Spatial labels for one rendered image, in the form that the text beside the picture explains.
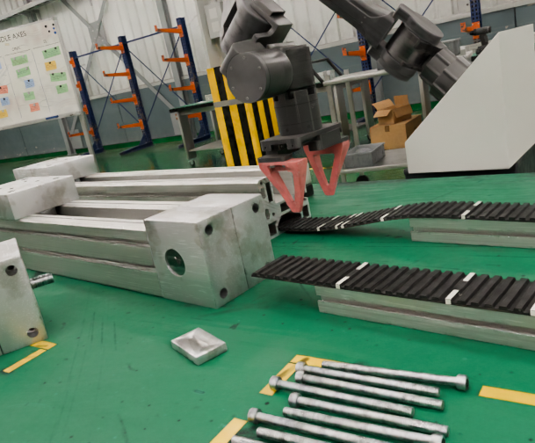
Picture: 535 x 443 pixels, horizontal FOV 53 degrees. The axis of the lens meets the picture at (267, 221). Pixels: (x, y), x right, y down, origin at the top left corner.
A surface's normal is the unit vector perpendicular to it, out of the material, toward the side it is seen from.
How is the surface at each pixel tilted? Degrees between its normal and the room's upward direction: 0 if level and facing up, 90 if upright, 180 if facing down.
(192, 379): 0
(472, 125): 90
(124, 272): 90
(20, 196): 90
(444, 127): 90
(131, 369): 0
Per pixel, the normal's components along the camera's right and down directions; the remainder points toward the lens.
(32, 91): -0.28, 0.33
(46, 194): 0.74, 0.04
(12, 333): 0.46, 0.15
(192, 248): -0.64, 0.33
